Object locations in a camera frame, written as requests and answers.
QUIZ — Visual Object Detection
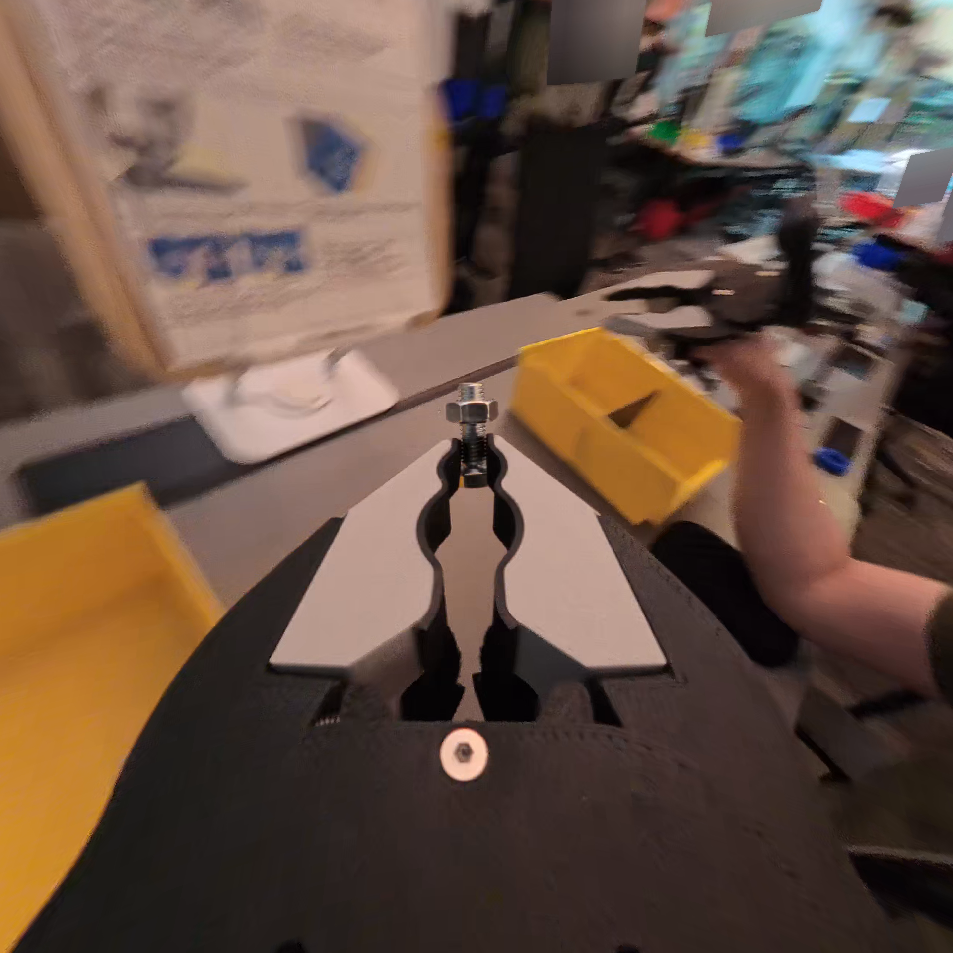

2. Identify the black upright panel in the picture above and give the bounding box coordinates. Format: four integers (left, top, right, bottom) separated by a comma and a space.
514, 123, 604, 299

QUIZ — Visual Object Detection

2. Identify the yellow plastic bin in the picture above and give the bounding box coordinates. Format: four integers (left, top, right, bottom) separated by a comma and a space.
514, 326, 743, 526
0, 482, 226, 947

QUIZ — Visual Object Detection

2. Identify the blue storage bin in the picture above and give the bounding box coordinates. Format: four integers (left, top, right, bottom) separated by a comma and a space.
439, 76, 509, 124

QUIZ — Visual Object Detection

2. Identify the printed instruction sheet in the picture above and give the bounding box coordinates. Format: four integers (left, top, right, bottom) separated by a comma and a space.
15, 0, 440, 366

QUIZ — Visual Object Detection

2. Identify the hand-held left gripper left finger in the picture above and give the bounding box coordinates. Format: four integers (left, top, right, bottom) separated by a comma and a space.
270, 438, 464, 722

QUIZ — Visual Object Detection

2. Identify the steel hex bolt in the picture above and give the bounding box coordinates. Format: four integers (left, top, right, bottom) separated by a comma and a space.
445, 382, 500, 490

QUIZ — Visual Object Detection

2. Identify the person's right forearm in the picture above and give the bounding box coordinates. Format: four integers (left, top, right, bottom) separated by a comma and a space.
730, 402, 943, 697

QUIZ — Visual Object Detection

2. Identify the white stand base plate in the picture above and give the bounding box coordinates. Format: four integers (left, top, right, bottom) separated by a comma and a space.
182, 348, 401, 464

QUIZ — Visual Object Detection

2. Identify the black desk panel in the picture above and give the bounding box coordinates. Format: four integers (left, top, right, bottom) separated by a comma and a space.
15, 417, 232, 515

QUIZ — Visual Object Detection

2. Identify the red floor container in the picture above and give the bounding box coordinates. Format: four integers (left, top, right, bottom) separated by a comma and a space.
636, 197, 689, 239

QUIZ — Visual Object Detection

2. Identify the red storage bin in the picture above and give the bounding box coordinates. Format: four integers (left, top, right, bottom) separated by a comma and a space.
837, 190, 905, 228

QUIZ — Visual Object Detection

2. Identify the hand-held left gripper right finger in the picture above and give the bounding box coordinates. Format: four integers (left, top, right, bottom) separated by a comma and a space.
473, 435, 667, 722

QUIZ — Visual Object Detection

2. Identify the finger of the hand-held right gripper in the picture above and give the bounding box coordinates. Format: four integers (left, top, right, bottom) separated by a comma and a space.
605, 268, 717, 302
605, 309, 719, 340

